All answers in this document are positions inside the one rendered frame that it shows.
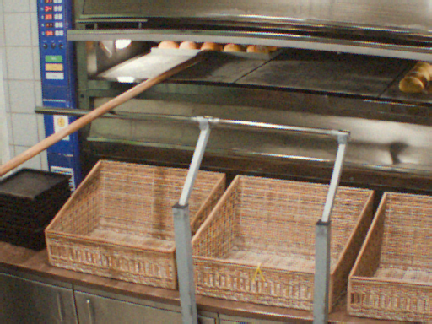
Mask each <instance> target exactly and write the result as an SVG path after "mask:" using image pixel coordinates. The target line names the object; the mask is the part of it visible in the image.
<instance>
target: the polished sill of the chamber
mask: <svg viewBox="0 0 432 324"><path fill-rule="evenodd" d="M149 79H150V78H124V77H119V78H113V77H94V78H92V79H90V80H88V85H89V89H95V90H97V89H104V90H115V91H116V90H125V91H129V90H130V89H132V88H134V87H136V86H138V85H140V84H142V83H144V82H146V81H148V80H149ZM144 91H145V92H155V93H176V94H187V95H206V96H225V97H239V98H247V99H254V100H270V101H280V102H291V103H301V104H311V105H320V106H330V107H340V108H349V109H358V110H361V111H377V112H387V113H396V114H401V115H405V116H421V117H431V118H432V103H428V102H418V101H410V100H399V99H388V98H379V97H375V96H368V95H358V94H346V93H338V92H326V91H316V90H313V89H295V88H283V87H273V86H267V85H260V84H238V83H226V82H214V81H191V80H179V79H168V78H166V79H164V80H163V81H161V82H159V83H158V84H156V85H155V86H153V87H151V88H150V89H146V90H144Z"/></svg>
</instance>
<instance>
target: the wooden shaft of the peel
mask: <svg viewBox="0 0 432 324"><path fill-rule="evenodd" d="M202 59H203V56H202V55H200V54H197V55H195V56H194V57H190V58H188V59H186V60H185V61H184V62H181V63H178V64H176V65H175V66H174V67H171V68H169V69H167V70H166V71H165V72H163V73H159V74H157V75H156V76H154V77H153V78H151V79H149V80H148V81H146V82H144V83H142V84H140V85H138V86H136V87H134V88H132V89H130V90H129V91H127V92H126V93H125V94H122V95H120V96H118V97H116V98H115V99H113V100H111V101H109V102H107V103H105V105H103V106H101V107H100V108H98V109H96V110H94V111H91V112H90V113H89V114H87V115H85V116H83V117H82V118H80V119H79V120H77V121H75V122H74V123H71V124H70V125H68V126H66V127H64V128H63V129H62V130H60V131H59V132H57V133H54V134H52V135H51V136H50V137H48V138H47V139H45V140H43V141H42V142H39V143H37V144H36V145H35V146H33V147H32V148H30V149H27V150H26V151H24V152H23V153H22V154H20V155H17V156H16V157H15V158H13V159H11V160H10V161H7V163H5V164H3V165H1V166H0V177H2V176H3V175H5V174H7V173H8V172H10V171H11V170H13V169H15V168H16V167H18V166H20V165H22V164H23V163H24V162H25V161H28V160H30V159H31V158H33V157H34V156H36V155H37V154H39V153H41V152H43V151H44V150H45V149H47V148H49V147H51V146H52V145H53V144H55V143H57V142H59V141H60V140H61V139H63V138H65V137H67V136H69V135H70V134H72V133H73V132H75V131H77V130H78V129H79V128H82V127H84V126H86V125H87V124H88V123H90V122H92V121H93V120H95V119H96V118H98V117H99V116H103V115H104V114H105V113H107V112H109V111H110V110H112V109H114V108H116V107H117V106H119V105H120V104H122V103H124V102H127V101H128V100H130V99H131V98H133V97H135V96H136V95H138V94H140V93H142V92H143V91H144V90H146V89H150V88H151V87H153V86H155V85H156V84H158V83H159V82H161V81H163V80H164V79H166V78H169V77H171V76H173V75H174V74H175V73H178V72H180V71H181V70H183V69H185V68H188V67H190V66H191V65H192V64H194V63H195V62H199V61H201V60H202Z"/></svg>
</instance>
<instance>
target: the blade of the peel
mask: <svg viewBox="0 0 432 324"><path fill-rule="evenodd" d="M158 47H159V46H156V47H153V48H151V54H156V55H166V54H171V55H184V56H195V54H196V53H197V52H199V51H202V50H191V49H176V48H170V49H162V48H158ZM289 48H291V47H282V48H281V49H279V50H276V51H273V52H271V53H269V54H264V53H255V52H248V51H221V50H212V56H211V57H238V58H252V59H263V60H268V61H269V60H271V59H273V58H274V57H276V56H277V55H279V54H280V53H281V52H284V51H285V50H287V49H289Z"/></svg>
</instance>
